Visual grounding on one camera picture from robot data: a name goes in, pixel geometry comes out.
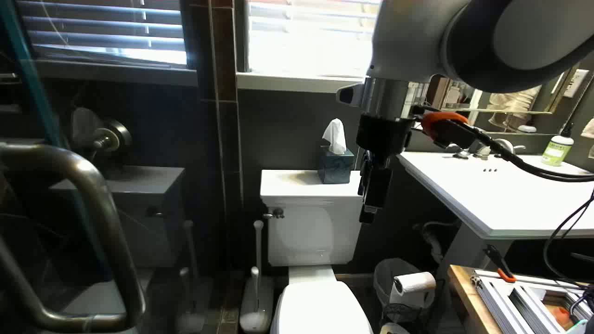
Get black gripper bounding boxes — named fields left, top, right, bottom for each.
left=357, top=115, right=415, bottom=222

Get chrome flush lever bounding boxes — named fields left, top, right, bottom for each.
left=264, top=208, right=285, bottom=219

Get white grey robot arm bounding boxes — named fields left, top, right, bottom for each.
left=339, top=0, right=594, bottom=222

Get white toilet tank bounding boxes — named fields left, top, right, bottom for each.
left=261, top=169, right=363, bottom=267

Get white toilet paper roll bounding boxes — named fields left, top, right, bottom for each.
left=391, top=271, right=437, bottom=308

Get white toilet seat lid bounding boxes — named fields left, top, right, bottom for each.
left=270, top=267, right=374, bottom=334

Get white toilet brush holder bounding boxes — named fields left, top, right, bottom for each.
left=240, top=221, right=274, bottom=334

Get dark tissue box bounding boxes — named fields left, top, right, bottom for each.
left=318, top=119, right=355, bottom=183

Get mesh waste bin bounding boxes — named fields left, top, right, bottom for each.
left=374, top=258, right=437, bottom=323

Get beige hanging towel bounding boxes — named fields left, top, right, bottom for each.
left=489, top=87, right=541, bottom=132

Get window blinds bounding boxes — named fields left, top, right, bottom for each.
left=248, top=0, right=381, bottom=78

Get green soap bottle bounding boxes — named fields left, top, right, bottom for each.
left=543, top=135, right=574, bottom=167

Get dark metal grab bar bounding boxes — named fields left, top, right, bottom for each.
left=0, top=143, right=147, bottom=332

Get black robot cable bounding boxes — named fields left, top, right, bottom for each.
left=413, top=106, right=594, bottom=286

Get orange handled tool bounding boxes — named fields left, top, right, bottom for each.
left=485, top=247, right=517, bottom=284

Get aluminium frame wooden cart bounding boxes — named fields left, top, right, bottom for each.
left=448, top=265, right=594, bottom=334

